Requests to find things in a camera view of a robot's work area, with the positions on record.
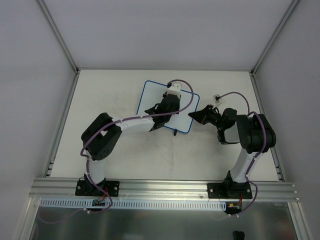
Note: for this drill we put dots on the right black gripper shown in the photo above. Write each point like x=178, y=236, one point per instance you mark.
x=207, y=115

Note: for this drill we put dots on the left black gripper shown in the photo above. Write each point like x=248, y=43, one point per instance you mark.
x=166, y=105

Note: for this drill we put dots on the blue framed whiteboard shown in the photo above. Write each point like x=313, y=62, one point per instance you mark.
x=152, y=93

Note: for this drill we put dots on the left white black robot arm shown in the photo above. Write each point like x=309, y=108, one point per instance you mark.
x=102, y=135

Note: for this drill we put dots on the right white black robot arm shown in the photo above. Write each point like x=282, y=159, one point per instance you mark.
x=255, y=136

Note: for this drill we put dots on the black object at bottom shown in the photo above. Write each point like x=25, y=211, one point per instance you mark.
x=239, y=235

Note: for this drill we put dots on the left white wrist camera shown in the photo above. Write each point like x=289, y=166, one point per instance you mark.
x=174, y=88

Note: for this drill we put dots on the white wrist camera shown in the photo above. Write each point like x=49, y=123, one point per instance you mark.
x=217, y=100
x=174, y=88

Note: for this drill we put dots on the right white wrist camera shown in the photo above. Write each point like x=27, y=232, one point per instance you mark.
x=217, y=100

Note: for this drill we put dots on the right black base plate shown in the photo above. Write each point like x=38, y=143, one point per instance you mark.
x=229, y=191

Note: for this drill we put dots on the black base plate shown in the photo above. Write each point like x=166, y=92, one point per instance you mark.
x=85, y=188
x=229, y=191

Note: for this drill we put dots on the white slotted cable duct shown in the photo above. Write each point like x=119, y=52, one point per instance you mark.
x=139, y=204

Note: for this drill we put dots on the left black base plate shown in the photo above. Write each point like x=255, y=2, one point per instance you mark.
x=85, y=188

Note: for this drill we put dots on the left aluminium frame post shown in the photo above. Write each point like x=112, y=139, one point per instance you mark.
x=57, y=34

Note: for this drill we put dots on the aluminium frame post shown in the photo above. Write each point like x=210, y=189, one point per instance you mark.
x=275, y=34
x=57, y=34

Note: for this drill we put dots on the right aluminium frame post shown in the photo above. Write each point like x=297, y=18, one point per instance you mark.
x=275, y=34

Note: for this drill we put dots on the aluminium mounting rail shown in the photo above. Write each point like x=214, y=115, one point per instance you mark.
x=185, y=190

